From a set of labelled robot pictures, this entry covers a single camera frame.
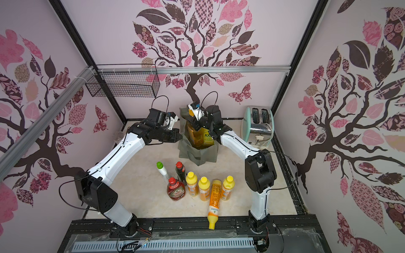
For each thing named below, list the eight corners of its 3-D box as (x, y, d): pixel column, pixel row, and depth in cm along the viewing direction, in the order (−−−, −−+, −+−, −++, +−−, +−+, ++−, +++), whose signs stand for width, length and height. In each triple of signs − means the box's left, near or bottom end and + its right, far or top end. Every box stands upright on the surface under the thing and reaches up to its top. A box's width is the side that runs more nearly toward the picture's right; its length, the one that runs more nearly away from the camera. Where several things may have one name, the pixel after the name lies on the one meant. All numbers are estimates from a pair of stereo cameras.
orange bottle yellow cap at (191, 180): (189, 195, 83) (185, 179, 67) (191, 188, 86) (188, 170, 70) (197, 197, 83) (194, 181, 66) (199, 190, 85) (197, 173, 69)
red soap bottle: (172, 201, 84) (164, 187, 69) (173, 191, 87) (166, 177, 72) (185, 201, 84) (180, 187, 69) (185, 191, 87) (181, 177, 72)
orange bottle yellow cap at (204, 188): (204, 204, 82) (203, 188, 65) (199, 198, 84) (197, 181, 67) (209, 198, 84) (210, 181, 66) (204, 193, 86) (204, 174, 68)
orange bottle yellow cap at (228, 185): (221, 201, 83) (224, 184, 66) (220, 193, 86) (224, 175, 68) (229, 201, 83) (235, 184, 66) (228, 193, 86) (233, 175, 68)
